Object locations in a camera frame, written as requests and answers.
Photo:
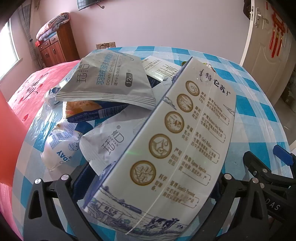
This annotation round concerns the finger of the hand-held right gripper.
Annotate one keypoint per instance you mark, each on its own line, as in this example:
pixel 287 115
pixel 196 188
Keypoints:
pixel 266 169
pixel 283 156

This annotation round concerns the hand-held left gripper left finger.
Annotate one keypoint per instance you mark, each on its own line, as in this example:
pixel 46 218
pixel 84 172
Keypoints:
pixel 82 185

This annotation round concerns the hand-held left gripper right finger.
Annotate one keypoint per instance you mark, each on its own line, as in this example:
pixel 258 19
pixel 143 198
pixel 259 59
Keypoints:
pixel 231 197

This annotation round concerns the white bottle with blue label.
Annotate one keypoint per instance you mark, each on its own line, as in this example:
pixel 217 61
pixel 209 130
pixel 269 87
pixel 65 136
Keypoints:
pixel 60 148

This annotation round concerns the large blue orange tissue packet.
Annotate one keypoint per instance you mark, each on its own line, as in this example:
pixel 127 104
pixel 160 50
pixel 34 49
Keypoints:
pixel 92 113

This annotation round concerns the large white milk box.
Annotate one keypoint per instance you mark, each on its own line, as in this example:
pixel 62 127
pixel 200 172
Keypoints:
pixel 185 139

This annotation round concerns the white milk carton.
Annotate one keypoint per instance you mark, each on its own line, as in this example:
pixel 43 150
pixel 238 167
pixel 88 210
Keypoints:
pixel 159 69

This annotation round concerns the pale grey detergent pouch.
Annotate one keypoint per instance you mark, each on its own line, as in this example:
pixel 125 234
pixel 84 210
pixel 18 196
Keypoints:
pixel 111 139

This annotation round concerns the blue checked plastic tablecloth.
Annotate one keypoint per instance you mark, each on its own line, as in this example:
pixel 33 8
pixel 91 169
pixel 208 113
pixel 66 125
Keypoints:
pixel 254 104

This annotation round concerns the grey printed detergent pouch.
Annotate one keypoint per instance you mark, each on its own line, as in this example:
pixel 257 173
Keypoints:
pixel 104 78

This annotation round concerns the pink bedspread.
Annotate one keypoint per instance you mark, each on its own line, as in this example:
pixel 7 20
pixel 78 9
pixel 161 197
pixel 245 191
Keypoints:
pixel 30 88

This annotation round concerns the cream door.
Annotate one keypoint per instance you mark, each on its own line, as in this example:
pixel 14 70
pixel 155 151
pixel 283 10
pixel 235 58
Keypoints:
pixel 256 46

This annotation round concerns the red hanging ornament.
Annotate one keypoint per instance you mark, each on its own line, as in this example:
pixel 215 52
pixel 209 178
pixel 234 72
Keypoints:
pixel 276 39

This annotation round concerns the brown wooden cabinet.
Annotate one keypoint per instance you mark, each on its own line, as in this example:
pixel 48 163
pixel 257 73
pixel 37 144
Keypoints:
pixel 57 48

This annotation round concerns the small red box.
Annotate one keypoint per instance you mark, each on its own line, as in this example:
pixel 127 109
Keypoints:
pixel 38 43

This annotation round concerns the window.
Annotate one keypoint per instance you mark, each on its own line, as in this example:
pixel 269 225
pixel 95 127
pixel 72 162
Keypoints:
pixel 9 53

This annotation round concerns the folded patterned blanket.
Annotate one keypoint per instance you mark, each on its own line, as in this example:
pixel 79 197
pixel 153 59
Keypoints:
pixel 53 25

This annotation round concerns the patterned curtain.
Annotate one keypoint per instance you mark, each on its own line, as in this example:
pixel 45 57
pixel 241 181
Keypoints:
pixel 27 27

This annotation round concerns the beige wall socket strip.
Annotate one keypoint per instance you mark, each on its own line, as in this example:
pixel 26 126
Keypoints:
pixel 105 45

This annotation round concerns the black wall television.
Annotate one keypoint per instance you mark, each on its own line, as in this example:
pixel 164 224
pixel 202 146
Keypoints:
pixel 89 3

